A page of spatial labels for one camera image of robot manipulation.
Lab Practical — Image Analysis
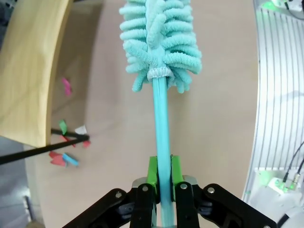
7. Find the orange pink paper scrap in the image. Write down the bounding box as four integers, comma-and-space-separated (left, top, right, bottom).
48, 152, 66, 168

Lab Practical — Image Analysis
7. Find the teal chenille duster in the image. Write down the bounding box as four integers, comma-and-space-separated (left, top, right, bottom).
118, 0, 203, 228

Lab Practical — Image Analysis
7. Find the black cable with metal plug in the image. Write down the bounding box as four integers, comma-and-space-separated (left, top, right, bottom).
282, 141, 304, 190

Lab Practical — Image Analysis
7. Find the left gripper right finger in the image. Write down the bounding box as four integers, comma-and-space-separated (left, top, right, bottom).
171, 154, 279, 228

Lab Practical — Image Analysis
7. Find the grey ribbed metal platform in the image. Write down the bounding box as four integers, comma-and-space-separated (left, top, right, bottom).
241, 0, 304, 207

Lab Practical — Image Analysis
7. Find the two-tier wooden shelf black frame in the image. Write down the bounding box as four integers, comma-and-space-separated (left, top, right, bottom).
0, 0, 90, 166

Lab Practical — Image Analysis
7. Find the blue paper scrap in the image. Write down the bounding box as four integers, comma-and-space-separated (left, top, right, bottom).
62, 153, 79, 168

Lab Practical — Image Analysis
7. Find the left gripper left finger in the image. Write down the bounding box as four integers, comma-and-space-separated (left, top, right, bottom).
62, 155, 159, 228

